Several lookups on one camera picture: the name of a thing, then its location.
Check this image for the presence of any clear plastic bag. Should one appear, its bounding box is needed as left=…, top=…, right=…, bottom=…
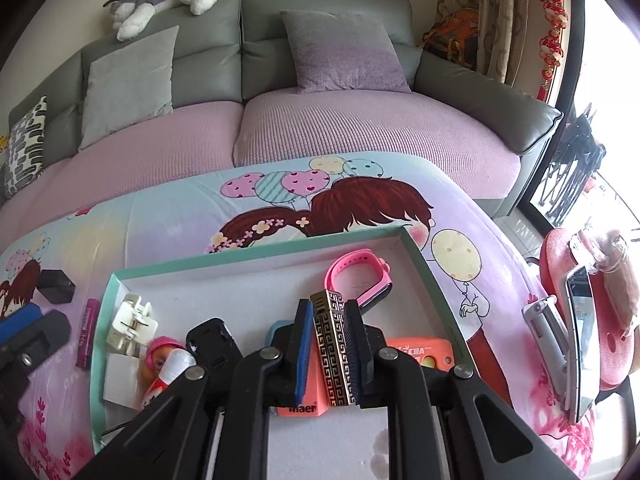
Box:
left=570, top=229, right=640, bottom=336

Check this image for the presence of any beige patterned curtain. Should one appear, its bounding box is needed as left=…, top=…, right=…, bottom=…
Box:
left=437, top=0, right=543, bottom=86

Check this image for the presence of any pink smart watch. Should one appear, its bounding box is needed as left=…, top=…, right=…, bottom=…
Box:
left=325, top=254, right=393, bottom=316

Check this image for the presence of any purple tube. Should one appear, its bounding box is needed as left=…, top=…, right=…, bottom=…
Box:
left=75, top=298, right=101, bottom=368

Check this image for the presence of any black white patterned cushion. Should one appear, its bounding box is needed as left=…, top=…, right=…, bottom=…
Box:
left=4, top=96, right=48, bottom=200

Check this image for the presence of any black key case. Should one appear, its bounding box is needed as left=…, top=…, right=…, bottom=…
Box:
left=186, top=317, right=238, bottom=378

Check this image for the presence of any teal cardboard tray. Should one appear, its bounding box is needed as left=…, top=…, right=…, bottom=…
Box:
left=90, top=225, right=513, bottom=480

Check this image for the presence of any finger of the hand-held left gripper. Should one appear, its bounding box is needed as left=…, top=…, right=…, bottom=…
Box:
left=10, top=309, right=72, bottom=362
left=0, top=302, right=43, bottom=346

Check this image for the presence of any printed cartoon blanket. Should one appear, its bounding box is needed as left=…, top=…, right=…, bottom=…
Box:
left=0, top=152, right=596, bottom=480

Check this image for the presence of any gold patterned lighter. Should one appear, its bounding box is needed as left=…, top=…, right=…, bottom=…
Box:
left=310, top=290, right=357, bottom=406

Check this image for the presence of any white hair clip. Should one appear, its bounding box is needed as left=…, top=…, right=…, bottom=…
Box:
left=106, top=294, right=158, bottom=361

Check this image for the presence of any silver flip phone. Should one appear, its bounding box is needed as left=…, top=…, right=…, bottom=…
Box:
left=521, top=296, right=570, bottom=380

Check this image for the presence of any orange blue case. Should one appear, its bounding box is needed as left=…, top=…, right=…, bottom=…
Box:
left=385, top=337, right=458, bottom=373
left=265, top=319, right=331, bottom=417

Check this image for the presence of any grey white plush dog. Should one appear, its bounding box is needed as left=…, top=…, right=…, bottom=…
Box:
left=103, top=0, right=221, bottom=42

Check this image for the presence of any plain grey cushion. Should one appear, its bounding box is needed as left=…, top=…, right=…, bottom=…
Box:
left=78, top=25, right=180, bottom=151

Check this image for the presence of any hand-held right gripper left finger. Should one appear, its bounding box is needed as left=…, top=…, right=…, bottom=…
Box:
left=75, top=298, right=316, bottom=480

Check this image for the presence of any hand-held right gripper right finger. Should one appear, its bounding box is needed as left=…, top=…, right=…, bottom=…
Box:
left=344, top=299, right=583, bottom=480

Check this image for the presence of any silver edged phone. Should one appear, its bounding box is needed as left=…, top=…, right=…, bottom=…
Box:
left=564, top=264, right=602, bottom=423

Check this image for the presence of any orange bag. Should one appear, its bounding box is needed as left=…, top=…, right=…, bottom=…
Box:
left=422, top=7, right=478, bottom=68

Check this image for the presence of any red hanging decoration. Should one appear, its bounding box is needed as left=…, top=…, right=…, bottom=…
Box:
left=535, top=0, right=568, bottom=103

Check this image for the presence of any red round stool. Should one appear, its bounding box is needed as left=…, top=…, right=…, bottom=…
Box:
left=539, top=227, right=636, bottom=391

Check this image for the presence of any red white glue pen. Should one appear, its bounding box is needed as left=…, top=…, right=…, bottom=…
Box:
left=140, top=347, right=198, bottom=408

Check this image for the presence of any black power adapter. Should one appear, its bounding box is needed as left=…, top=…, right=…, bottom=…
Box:
left=37, top=269, right=76, bottom=305

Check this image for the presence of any purple grey cushion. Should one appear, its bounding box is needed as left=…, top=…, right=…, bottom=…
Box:
left=279, top=10, right=412, bottom=94

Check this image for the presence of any black drying rack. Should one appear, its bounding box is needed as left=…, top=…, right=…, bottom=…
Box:
left=542, top=102, right=608, bottom=221

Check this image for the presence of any white charger block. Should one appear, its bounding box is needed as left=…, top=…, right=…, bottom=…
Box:
left=103, top=352, right=146, bottom=406

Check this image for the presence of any grey sofa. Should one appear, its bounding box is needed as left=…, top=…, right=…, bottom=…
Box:
left=0, top=0, right=565, bottom=216

